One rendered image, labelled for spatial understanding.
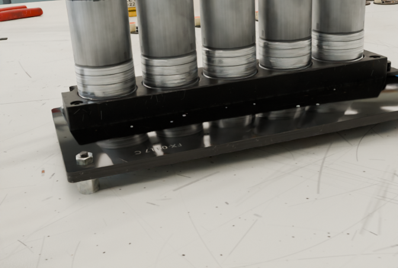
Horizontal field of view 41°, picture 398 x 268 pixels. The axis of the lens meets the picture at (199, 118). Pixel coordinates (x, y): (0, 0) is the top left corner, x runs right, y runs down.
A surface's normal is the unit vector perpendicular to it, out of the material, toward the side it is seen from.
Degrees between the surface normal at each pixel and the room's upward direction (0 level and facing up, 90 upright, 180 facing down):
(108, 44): 90
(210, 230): 0
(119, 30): 90
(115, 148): 0
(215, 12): 90
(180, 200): 0
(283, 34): 90
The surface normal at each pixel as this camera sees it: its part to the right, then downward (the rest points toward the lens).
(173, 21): 0.36, 0.31
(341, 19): -0.15, 0.36
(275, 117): -0.06, -0.94
